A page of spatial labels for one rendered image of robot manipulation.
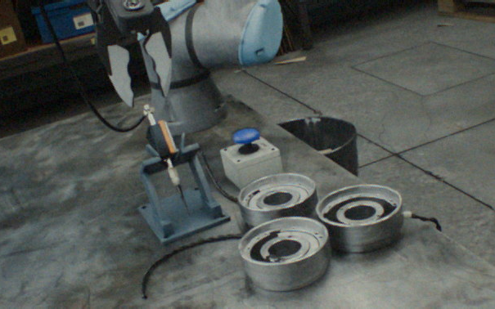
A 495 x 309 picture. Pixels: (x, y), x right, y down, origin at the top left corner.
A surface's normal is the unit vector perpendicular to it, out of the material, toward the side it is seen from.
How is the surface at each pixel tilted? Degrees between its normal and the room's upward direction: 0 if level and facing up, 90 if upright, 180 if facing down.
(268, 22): 97
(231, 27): 67
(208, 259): 0
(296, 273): 90
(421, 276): 0
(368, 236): 90
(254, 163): 90
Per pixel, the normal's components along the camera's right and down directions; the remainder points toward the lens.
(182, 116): -0.10, 0.11
